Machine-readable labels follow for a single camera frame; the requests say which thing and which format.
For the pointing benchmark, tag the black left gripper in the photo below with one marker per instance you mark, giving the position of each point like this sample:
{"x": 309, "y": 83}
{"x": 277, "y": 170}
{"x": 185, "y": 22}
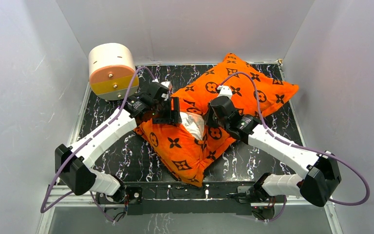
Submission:
{"x": 173, "y": 111}

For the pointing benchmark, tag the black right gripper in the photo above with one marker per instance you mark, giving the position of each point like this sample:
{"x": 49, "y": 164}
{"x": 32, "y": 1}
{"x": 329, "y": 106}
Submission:
{"x": 209, "y": 121}

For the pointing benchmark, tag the white pillow insert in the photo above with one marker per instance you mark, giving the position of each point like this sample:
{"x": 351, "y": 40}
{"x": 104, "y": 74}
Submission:
{"x": 194, "y": 124}

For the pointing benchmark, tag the orange patterned pillowcase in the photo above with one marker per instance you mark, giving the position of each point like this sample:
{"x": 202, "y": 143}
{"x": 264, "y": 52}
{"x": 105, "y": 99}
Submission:
{"x": 187, "y": 149}

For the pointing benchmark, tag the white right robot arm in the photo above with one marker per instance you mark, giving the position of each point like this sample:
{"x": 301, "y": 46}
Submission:
{"x": 316, "y": 176}

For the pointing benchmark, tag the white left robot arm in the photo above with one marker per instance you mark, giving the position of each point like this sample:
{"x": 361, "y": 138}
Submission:
{"x": 74, "y": 163}

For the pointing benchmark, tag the cream drum with orange face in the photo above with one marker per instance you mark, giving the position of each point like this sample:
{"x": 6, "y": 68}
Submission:
{"x": 111, "y": 68}

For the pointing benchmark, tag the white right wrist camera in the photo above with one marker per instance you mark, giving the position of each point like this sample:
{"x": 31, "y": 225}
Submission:
{"x": 224, "y": 91}

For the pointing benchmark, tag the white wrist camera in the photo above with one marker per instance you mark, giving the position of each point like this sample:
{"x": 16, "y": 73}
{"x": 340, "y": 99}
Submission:
{"x": 167, "y": 89}
{"x": 224, "y": 91}

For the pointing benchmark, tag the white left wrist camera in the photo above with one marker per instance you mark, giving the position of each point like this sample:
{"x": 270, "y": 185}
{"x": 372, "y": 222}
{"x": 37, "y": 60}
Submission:
{"x": 167, "y": 89}

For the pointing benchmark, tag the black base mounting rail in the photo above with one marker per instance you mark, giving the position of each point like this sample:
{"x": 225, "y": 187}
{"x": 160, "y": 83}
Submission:
{"x": 234, "y": 197}

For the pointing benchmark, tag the aluminium frame rail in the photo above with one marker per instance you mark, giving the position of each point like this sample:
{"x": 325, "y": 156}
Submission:
{"x": 61, "y": 195}

